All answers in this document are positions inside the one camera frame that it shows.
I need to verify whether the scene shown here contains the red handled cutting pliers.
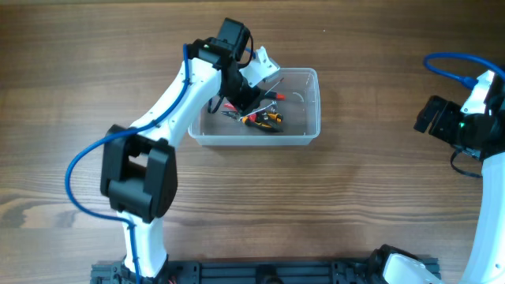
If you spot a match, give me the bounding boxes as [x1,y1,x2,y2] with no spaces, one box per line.
[223,101,285,133]

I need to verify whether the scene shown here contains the black red screwdriver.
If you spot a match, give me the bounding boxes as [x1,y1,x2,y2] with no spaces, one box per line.
[264,92,304,102]

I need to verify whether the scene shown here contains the small silver wrench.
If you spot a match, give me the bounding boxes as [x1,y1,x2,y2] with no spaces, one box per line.
[240,100,278,118]

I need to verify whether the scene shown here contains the orange black long-nose pliers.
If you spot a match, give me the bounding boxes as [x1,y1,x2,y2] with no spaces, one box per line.
[221,110,283,133]

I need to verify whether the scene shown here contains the green handled screwdriver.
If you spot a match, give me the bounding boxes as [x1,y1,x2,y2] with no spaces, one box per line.
[265,77,284,96]

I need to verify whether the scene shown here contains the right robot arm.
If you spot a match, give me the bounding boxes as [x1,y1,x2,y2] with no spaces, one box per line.
[414,66,504,283]

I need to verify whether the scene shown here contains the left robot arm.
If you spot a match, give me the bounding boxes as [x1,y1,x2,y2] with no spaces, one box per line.
[100,18,264,283]

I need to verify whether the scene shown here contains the clear plastic container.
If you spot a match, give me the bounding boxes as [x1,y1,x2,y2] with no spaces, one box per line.
[188,68,320,146]

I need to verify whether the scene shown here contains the left blue cable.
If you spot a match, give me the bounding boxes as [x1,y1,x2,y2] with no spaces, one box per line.
[64,43,257,284]

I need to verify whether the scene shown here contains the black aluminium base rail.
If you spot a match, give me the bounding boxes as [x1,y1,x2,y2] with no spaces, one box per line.
[90,256,441,284]

